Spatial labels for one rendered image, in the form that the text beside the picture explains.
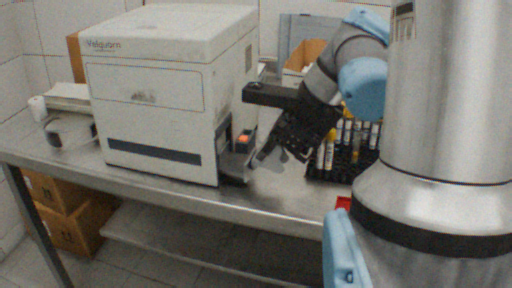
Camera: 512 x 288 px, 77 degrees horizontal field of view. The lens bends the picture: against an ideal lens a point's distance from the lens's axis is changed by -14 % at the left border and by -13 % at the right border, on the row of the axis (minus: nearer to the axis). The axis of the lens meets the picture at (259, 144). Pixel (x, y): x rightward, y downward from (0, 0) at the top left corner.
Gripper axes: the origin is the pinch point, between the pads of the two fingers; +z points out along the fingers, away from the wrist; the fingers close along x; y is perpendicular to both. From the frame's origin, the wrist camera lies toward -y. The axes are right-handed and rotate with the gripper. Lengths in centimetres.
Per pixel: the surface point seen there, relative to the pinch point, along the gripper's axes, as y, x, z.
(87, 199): -48, 37, 101
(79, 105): -49, 16, 31
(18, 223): -78, 23, 141
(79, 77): -61, 31, 36
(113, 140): -26.5, -4.2, 12.6
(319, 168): 11.8, 4.7, -4.3
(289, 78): -2.9, 25.0, -7.4
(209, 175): -5.5, -4.4, 5.0
